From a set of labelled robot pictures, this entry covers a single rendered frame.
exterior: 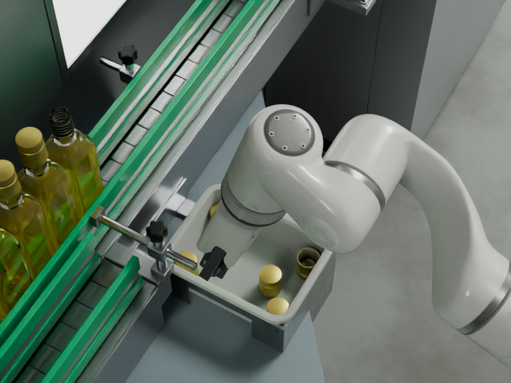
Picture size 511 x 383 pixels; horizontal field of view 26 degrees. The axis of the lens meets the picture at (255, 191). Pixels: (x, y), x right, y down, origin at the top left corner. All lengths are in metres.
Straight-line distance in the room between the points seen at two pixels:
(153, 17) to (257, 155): 0.96
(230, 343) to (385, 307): 0.93
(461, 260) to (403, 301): 1.54
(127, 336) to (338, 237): 0.62
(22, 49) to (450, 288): 0.75
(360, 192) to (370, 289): 1.59
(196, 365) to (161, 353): 0.06
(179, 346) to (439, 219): 0.69
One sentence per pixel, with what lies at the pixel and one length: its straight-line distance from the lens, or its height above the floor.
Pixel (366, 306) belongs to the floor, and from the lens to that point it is 2.58.
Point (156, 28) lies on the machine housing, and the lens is 1.98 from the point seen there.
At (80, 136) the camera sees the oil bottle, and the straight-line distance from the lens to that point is 1.50.
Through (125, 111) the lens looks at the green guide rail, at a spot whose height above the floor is 0.93.
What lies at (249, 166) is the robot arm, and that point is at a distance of 1.04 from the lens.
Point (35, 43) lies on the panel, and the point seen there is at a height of 1.11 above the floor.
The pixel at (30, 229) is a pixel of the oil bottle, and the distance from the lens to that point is 1.47.
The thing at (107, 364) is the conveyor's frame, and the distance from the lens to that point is 1.57.
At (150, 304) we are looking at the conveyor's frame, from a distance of 1.61.
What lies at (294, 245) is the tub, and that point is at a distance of 1.74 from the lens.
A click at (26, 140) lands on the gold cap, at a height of 1.16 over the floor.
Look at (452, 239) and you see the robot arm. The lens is 1.09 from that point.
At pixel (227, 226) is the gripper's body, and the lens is 1.14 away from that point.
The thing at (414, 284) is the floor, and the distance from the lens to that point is 2.62.
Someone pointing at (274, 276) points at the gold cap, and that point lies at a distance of 1.68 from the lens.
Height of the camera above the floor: 2.29
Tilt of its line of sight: 57 degrees down
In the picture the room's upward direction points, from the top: straight up
